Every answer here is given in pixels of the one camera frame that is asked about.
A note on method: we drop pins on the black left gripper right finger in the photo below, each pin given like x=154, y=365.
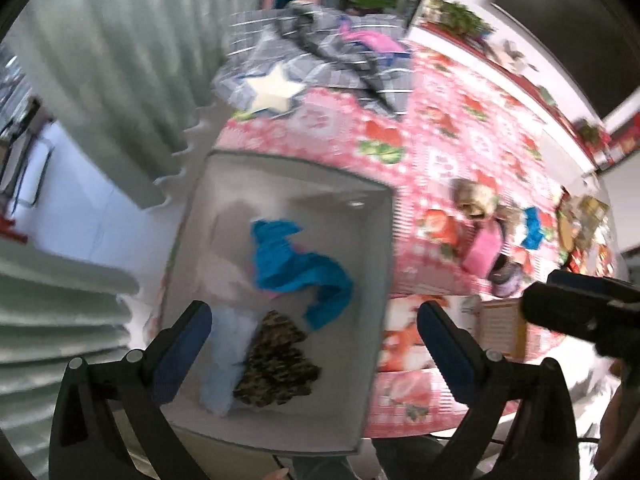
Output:
x=542, y=442

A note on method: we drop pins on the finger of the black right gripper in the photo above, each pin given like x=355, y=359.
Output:
x=603, y=311

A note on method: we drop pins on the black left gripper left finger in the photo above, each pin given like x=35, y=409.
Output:
x=85, y=442

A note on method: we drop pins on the blue scrunchie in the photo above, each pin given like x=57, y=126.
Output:
x=534, y=231

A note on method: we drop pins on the pink sponge block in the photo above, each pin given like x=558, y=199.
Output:
x=482, y=251

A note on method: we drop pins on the light blue fluffy cloth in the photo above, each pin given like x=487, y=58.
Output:
x=225, y=351

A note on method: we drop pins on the beige sock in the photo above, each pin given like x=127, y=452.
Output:
x=476, y=199

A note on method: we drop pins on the leopard print scrunchie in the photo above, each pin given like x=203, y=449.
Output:
x=276, y=369

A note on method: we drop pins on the red cardboard box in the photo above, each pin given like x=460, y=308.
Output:
x=495, y=325

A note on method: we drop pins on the pink strawberry checked tablecloth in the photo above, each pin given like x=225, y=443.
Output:
x=460, y=125

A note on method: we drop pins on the white storage box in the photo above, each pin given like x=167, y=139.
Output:
x=341, y=215

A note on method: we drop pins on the grey window curtain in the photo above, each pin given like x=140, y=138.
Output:
x=125, y=78

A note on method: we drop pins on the grey checked blanket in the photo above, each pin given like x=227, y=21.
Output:
x=320, y=47

